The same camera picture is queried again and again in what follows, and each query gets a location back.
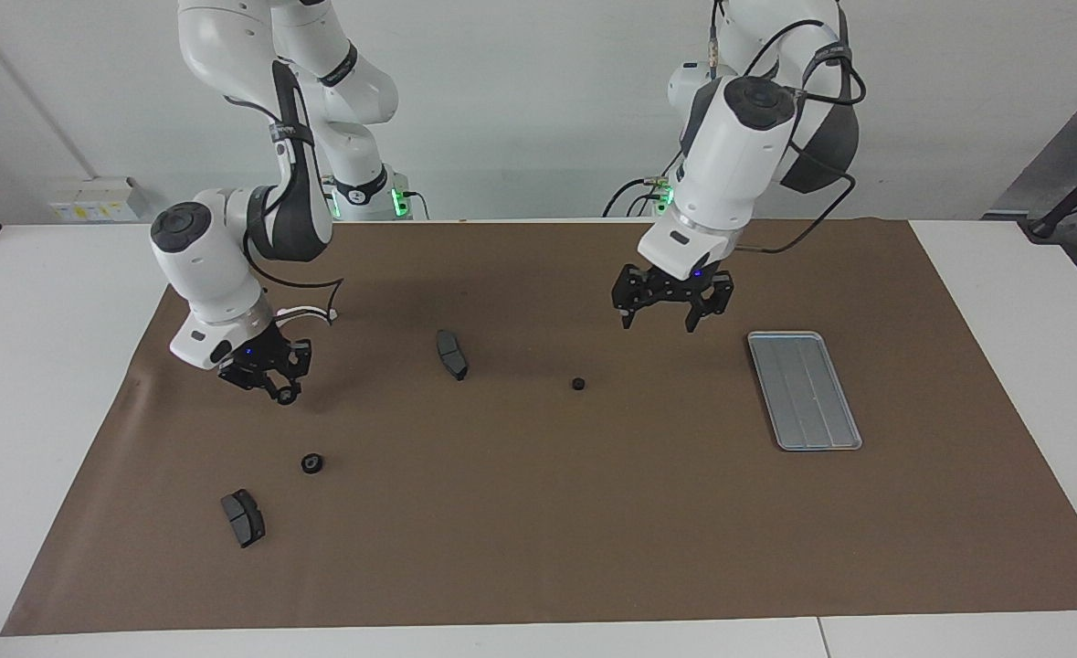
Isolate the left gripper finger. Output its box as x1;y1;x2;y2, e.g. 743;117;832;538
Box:
613;267;641;330
684;277;734;332

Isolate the silver metal tray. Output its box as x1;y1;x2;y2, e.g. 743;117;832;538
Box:
746;331;864;452

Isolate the grey brake pad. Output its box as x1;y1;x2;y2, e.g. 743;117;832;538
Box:
436;329;470;382
220;489;267;549

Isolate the brown table mat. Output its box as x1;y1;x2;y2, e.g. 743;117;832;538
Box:
1;218;1077;637

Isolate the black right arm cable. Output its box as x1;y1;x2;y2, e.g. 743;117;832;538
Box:
244;233;347;316

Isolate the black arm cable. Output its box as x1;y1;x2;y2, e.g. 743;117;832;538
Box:
244;233;347;316
710;0;868;255

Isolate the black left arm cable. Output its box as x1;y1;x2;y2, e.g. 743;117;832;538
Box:
710;0;868;255

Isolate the white wall socket box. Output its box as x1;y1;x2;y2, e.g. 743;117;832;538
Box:
49;176;148;223

